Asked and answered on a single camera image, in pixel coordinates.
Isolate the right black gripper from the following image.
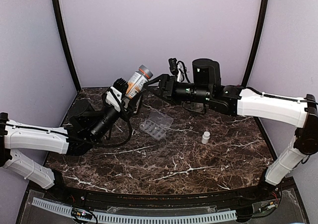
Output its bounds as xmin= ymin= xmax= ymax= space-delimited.
xmin=143 ymin=74 xmax=212 ymax=106

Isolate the orange pill bottle grey cap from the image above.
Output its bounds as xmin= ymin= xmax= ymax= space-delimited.
xmin=126 ymin=65 xmax=153 ymax=100

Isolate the clear plastic pill organizer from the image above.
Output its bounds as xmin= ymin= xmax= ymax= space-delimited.
xmin=140 ymin=110 xmax=173 ymax=141

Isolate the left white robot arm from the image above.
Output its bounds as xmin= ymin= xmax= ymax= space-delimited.
xmin=0 ymin=96 xmax=140 ymax=202

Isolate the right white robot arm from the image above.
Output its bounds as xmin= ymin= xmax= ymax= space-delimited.
xmin=144 ymin=58 xmax=318 ymax=201

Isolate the floral square plate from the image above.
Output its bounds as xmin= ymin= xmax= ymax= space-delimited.
xmin=131 ymin=94 xmax=143 ymax=114

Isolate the beige ceramic mug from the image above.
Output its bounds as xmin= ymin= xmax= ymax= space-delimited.
xmin=190 ymin=102 xmax=204 ymax=112

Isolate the small white pill bottle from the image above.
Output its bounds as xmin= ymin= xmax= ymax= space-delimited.
xmin=201 ymin=131 xmax=210 ymax=144

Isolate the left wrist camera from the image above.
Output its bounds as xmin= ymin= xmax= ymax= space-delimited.
xmin=102 ymin=78 xmax=128 ymax=112

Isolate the right black frame post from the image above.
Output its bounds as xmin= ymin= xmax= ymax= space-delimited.
xmin=241 ymin=0 xmax=269 ymax=87

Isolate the black frame post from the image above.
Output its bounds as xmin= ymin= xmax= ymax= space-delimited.
xmin=241 ymin=0 xmax=269 ymax=87
xmin=51 ymin=0 xmax=81 ymax=92

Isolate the left black frame post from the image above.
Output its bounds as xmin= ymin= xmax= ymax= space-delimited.
xmin=51 ymin=0 xmax=81 ymax=92

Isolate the white slotted cable duct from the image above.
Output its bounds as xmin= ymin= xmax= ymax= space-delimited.
xmin=32 ymin=197 xmax=237 ymax=224

